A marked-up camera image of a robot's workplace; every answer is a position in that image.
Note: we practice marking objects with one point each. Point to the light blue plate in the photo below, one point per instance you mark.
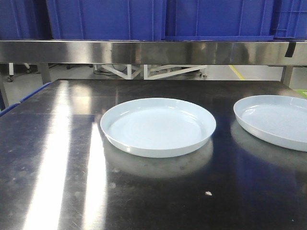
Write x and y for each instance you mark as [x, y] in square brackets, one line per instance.
[279, 120]
[158, 127]

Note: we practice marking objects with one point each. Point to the blue plastic crate middle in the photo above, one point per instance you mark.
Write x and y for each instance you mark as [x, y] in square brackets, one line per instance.
[224, 20]

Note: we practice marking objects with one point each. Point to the blue plastic crate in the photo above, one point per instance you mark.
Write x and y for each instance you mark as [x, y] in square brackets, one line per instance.
[289, 19]
[107, 19]
[224, 20]

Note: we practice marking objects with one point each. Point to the blue plastic crate left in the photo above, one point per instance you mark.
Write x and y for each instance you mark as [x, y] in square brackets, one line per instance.
[107, 19]

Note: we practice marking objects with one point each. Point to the black tape strip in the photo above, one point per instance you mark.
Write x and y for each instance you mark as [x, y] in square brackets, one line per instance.
[290, 50]

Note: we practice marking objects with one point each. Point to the blue plastic crate right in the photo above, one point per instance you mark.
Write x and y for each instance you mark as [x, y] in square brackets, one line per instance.
[289, 19]

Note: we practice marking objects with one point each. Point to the white metal frame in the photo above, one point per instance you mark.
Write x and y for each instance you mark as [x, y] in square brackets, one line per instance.
[148, 72]

